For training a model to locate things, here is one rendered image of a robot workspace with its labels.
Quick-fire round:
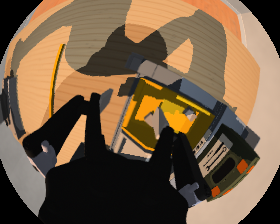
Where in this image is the orange bar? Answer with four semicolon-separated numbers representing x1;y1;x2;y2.
49;44;65;118

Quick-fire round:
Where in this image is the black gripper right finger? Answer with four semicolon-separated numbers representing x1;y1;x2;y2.
140;106;212;208

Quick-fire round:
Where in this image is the yellow bin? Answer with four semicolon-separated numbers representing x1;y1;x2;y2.
121;77;215;151

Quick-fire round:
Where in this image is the dark grey shelf rack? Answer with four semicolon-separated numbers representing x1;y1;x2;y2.
109;52;261;158

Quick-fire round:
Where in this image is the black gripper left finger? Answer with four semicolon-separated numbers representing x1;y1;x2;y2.
22;88;116;197

